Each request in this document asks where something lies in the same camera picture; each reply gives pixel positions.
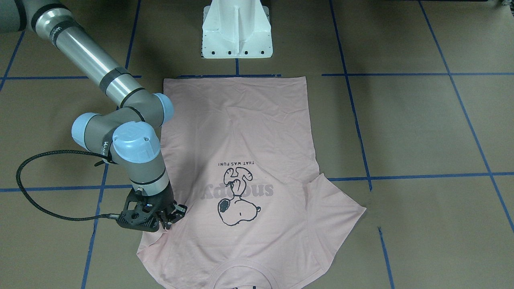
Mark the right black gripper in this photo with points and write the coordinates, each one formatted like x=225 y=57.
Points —
x=166 y=202

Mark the pink Snoopy t-shirt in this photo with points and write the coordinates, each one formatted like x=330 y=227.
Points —
x=240 y=155

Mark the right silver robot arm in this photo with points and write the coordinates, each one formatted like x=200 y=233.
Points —
x=125 y=137

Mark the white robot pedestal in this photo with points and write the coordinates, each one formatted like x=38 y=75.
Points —
x=236 y=29

